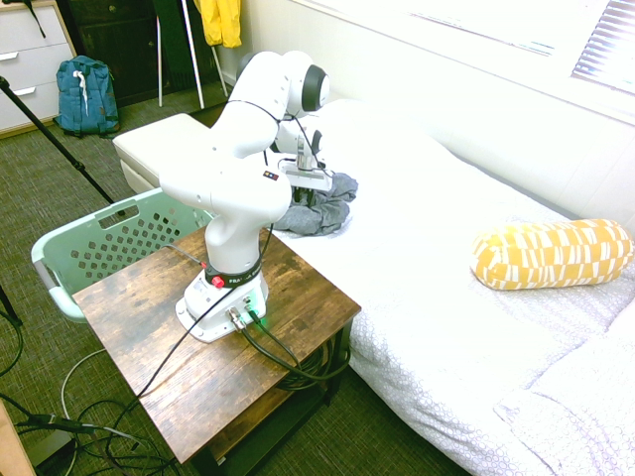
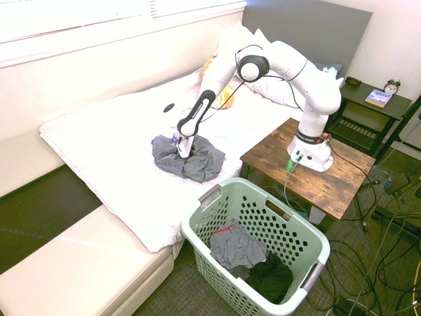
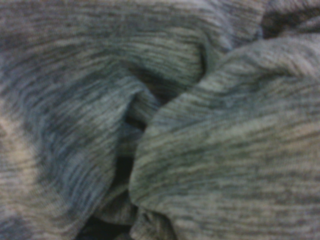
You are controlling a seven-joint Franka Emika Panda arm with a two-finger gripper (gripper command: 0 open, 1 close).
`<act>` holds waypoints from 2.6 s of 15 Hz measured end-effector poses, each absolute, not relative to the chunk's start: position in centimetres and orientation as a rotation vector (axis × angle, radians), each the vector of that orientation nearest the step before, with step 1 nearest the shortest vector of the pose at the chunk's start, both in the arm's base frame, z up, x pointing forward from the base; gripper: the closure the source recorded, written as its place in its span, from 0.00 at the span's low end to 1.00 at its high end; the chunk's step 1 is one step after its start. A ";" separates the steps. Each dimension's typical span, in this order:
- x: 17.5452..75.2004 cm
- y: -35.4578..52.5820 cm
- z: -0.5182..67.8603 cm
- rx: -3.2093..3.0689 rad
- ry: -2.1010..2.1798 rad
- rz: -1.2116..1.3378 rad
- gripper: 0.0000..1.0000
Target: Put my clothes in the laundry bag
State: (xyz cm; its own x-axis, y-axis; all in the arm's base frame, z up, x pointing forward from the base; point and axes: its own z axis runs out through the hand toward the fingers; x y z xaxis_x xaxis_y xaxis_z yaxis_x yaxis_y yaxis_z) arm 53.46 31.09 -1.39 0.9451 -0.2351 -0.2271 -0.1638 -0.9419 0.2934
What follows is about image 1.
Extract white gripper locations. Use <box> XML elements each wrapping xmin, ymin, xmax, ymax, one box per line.
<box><xmin>278</xmin><ymin>166</ymin><xmax>332</xmax><ymax>206</ymax></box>

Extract grey shirt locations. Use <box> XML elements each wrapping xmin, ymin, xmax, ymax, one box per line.
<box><xmin>272</xmin><ymin>172</ymin><xmax>359</xmax><ymax>238</ymax></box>

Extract white clothes rack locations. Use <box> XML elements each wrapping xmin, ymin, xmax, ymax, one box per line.
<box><xmin>155</xmin><ymin>0</ymin><xmax>230</xmax><ymax>110</ymax></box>

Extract mint green laundry basket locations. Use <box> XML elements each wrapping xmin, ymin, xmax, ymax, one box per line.
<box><xmin>30</xmin><ymin>186</ymin><xmax>217</xmax><ymax>324</ymax></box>

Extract white bed mattress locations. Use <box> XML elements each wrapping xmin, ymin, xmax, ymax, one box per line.
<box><xmin>267</xmin><ymin>98</ymin><xmax>635</xmax><ymax>476</ymax></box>

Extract cream upholstered bench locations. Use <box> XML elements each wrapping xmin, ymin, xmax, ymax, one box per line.
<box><xmin>112</xmin><ymin>112</ymin><xmax>215</xmax><ymax>192</ymax></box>

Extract yellow jacket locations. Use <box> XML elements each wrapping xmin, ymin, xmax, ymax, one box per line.
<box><xmin>193</xmin><ymin>0</ymin><xmax>243</xmax><ymax>50</ymax></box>

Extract rustic wooden side table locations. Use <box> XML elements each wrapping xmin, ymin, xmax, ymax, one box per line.
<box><xmin>71</xmin><ymin>225</ymin><xmax>362</xmax><ymax>476</ymax></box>

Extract dark wooden cabinet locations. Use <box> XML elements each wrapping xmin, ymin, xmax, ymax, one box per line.
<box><xmin>54</xmin><ymin>0</ymin><xmax>222</xmax><ymax>108</ymax></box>

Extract blue backpack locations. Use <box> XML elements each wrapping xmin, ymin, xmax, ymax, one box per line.
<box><xmin>53</xmin><ymin>55</ymin><xmax>121</xmax><ymax>140</ymax></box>

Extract yellow white patterned bolster pillow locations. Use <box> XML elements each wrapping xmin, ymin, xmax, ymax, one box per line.
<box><xmin>469</xmin><ymin>217</ymin><xmax>635</xmax><ymax>292</ymax></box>

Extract white drawer dresser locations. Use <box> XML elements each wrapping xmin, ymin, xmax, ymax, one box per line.
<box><xmin>0</xmin><ymin>0</ymin><xmax>78</xmax><ymax>139</ymax></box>

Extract white window blinds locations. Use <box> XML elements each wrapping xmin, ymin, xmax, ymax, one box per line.
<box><xmin>411</xmin><ymin>0</ymin><xmax>635</xmax><ymax>95</ymax></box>

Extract black floor device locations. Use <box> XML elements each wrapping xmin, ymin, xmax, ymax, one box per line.
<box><xmin>14</xmin><ymin>413</ymin><xmax>96</xmax><ymax>468</ymax></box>

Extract light wooden board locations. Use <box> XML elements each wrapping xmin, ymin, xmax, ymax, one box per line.
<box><xmin>0</xmin><ymin>399</ymin><xmax>39</xmax><ymax>476</ymax></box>

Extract grey emergency stop cable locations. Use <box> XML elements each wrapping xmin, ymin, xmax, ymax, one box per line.
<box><xmin>163</xmin><ymin>242</ymin><xmax>208</xmax><ymax>270</ymax></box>

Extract thick robot base cable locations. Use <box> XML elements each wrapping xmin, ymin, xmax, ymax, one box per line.
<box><xmin>246</xmin><ymin>306</ymin><xmax>351</xmax><ymax>383</ymax></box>
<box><xmin>240</xmin><ymin>324</ymin><xmax>351</xmax><ymax>393</ymax></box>

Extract thin black camera cable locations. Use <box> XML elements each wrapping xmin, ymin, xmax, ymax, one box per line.
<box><xmin>136</xmin><ymin>98</ymin><xmax>328</xmax><ymax>399</ymax></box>

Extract black camera tripod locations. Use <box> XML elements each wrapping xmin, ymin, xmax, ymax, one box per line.
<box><xmin>0</xmin><ymin>73</ymin><xmax>128</xmax><ymax>218</ymax></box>

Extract grey floor cable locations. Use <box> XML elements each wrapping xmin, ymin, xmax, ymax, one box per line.
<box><xmin>60</xmin><ymin>346</ymin><xmax>108</xmax><ymax>422</ymax></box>

